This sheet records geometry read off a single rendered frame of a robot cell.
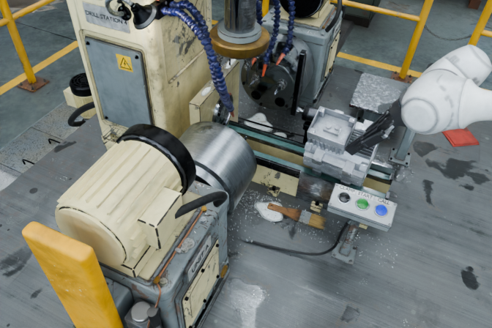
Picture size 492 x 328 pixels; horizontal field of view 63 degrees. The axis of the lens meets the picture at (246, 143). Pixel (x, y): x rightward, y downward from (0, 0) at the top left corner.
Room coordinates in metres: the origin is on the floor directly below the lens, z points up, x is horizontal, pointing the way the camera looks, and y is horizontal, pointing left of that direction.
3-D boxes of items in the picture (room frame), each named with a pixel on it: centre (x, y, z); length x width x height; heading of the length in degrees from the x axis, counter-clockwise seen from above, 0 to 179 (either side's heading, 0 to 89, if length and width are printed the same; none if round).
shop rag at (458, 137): (1.33, -0.90, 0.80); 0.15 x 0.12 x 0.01; 11
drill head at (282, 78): (1.40, -0.12, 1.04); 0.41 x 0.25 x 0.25; 158
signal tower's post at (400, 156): (1.17, -0.61, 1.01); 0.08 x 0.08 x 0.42; 68
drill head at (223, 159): (0.76, 0.13, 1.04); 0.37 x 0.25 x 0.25; 158
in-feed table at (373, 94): (1.43, -0.58, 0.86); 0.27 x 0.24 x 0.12; 158
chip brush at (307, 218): (0.85, -0.18, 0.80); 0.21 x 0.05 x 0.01; 71
